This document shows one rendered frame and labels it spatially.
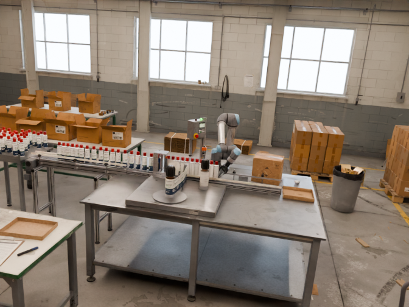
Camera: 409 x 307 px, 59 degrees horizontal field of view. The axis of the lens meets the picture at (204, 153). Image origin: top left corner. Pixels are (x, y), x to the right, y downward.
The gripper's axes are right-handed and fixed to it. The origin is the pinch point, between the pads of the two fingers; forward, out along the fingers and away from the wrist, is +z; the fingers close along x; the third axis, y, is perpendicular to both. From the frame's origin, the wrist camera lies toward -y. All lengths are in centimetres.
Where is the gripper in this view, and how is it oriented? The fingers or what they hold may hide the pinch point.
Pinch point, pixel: (219, 175)
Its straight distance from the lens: 378.5
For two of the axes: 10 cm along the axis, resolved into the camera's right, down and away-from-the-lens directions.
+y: -2.0, 2.6, -9.5
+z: -5.5, 7.7, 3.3
